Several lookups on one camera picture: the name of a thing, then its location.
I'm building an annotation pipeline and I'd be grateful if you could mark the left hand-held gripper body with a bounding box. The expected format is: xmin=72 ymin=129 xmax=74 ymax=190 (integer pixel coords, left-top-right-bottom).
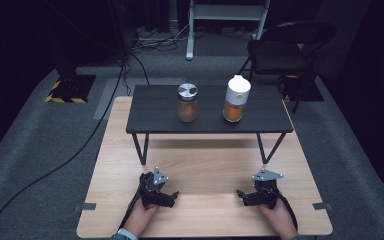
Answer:
xmin=137 ymin=166 xmax=172 ymax=209

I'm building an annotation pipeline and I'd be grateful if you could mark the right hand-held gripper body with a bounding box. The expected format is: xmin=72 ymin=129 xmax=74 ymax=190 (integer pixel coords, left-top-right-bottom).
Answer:
xmin=252 ymin=168 xmax=284 ymax=210

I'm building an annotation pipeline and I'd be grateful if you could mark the black raised shelf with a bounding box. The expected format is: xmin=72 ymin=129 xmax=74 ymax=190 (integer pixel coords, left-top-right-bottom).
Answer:
xmin=125 ymin=84 xmax=295 ymax=167

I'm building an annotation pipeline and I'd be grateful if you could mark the metal-lid glass spice jar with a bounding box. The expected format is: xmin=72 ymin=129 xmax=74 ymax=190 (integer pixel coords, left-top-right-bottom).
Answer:
xmin=177 ymin=82 xmax=199 ymax=123

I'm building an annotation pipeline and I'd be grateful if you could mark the white-lid glass spice jar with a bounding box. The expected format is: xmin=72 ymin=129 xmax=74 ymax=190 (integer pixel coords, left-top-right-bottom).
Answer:
xmin=222 ymin=74 xmax=252 ymax=124

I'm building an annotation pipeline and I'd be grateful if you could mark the person's right hand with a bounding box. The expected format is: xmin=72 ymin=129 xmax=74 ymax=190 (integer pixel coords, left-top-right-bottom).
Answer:
xmin=256 ymin=198 xmax=298 ymax=240

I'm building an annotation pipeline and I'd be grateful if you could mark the person's left hand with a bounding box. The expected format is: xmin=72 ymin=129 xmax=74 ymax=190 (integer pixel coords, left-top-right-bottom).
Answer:
xmin=123 ymin=199 xmax=161 ymax=236

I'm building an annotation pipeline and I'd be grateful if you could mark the white wristband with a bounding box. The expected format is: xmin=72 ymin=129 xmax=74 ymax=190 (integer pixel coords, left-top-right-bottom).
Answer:
xmin=117 ymin=227 xmax=139 ymax=240

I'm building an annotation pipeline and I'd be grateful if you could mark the grey table edge marker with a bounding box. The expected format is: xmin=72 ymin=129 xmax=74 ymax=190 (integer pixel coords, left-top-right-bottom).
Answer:
xmin=312 ymin=201 xmax=333 ymax=212
xmin=74 ymin=202 xmax=98 ymax=215

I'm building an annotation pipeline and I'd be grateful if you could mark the black stand with striped base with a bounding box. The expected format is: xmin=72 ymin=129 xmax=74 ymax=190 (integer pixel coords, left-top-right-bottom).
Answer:
xmin=44 ymin=63 xmax=97 ymax=104

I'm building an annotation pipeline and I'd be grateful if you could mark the black folding chair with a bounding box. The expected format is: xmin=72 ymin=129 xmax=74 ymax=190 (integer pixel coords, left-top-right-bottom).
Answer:
xmin=238 ymin=21 xmax=338 ymax=114

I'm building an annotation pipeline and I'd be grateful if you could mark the white metal stand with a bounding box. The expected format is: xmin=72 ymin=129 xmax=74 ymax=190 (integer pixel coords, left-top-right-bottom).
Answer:
xmin=185 ymin=0 xmax=271 ymax=61

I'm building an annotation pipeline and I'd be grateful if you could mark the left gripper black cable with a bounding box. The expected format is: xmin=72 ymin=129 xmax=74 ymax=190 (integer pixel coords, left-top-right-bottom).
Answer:
xmin=118 ymin=172 xmax=148 ymax=231

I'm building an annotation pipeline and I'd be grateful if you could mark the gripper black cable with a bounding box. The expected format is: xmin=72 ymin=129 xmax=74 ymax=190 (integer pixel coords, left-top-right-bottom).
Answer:
xmin=272 ymin=189 xmax=299 ymax=231
xmin=118 ymin=172 xmax=148 ymax=231

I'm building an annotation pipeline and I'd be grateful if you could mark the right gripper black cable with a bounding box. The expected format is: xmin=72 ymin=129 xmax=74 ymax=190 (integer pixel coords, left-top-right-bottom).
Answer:
xmin=272 ymin=189 xmax=299 ymax=231

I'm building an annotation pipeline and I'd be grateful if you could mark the long black floor cable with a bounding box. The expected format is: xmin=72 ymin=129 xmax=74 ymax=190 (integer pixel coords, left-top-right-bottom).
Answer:
xmin=0 ymin=61 xmax=128 ymax=240

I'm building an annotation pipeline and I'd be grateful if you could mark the bundle of floor cables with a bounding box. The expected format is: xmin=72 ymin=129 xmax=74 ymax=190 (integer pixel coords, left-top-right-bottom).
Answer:
xmin=131 ymin=24 xmax=194 ymax=53

